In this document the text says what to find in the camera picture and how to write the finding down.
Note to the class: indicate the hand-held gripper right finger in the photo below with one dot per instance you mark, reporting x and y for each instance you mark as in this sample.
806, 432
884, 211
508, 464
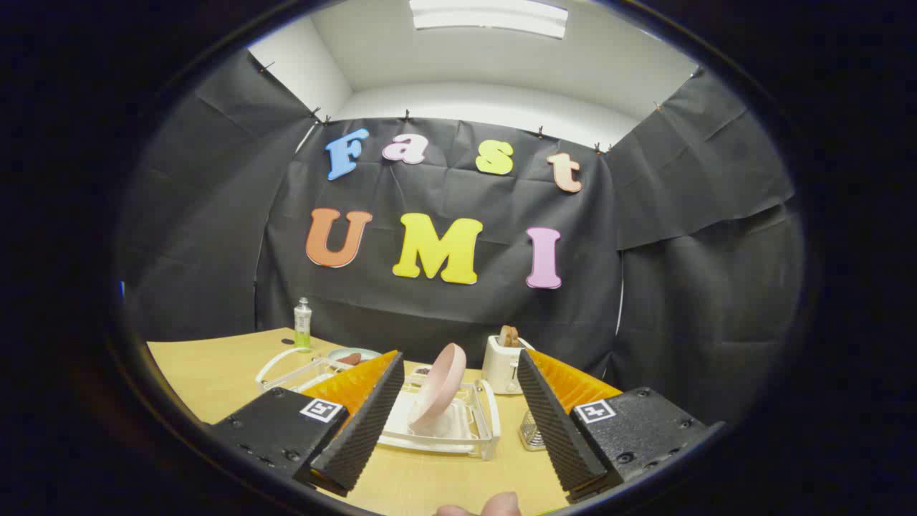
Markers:
555, 423

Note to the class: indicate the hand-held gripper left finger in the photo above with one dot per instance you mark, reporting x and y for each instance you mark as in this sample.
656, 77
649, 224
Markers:
365, 423

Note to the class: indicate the pink plate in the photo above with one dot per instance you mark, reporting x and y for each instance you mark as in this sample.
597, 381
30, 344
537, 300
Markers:
437, 390

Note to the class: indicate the white dish rack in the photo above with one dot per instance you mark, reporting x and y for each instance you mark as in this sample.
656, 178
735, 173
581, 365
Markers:
462, 433

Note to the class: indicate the pale green plate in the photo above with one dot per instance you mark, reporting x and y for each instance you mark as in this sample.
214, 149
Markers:
367, 353

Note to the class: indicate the white divided food dish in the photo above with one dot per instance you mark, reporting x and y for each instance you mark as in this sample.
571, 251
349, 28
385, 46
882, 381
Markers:
421, 371

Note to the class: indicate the brown sausage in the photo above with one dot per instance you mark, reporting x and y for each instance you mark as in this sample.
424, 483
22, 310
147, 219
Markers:
349, 358

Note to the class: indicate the white toaster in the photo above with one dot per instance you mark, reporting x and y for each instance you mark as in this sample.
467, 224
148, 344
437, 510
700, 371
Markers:
498, 367

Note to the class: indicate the brown toast slice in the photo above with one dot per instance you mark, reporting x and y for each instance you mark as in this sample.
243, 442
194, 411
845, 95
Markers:
509, 337

